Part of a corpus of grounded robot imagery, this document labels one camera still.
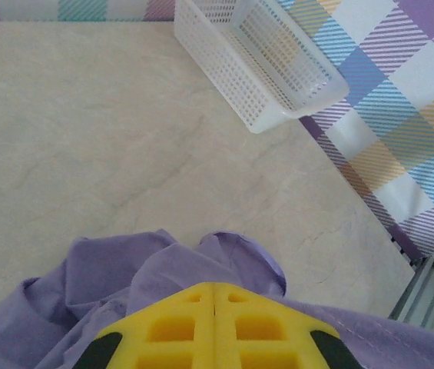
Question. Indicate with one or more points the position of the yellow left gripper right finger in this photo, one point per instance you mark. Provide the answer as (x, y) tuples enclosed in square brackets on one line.
[(226, 338)]

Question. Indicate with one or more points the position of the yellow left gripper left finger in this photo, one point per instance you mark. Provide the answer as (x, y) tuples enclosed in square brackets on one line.
[(201, 338)]

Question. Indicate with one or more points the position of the purple t-shirt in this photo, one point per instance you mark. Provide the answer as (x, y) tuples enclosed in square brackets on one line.
[(105, 276)]

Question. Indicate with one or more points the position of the white plastic mesh basket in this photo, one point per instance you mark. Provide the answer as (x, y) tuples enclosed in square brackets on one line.
[(232, 77)]

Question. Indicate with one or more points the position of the aluminium side rail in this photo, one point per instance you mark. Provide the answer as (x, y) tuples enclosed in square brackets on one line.
[(424, 292)]

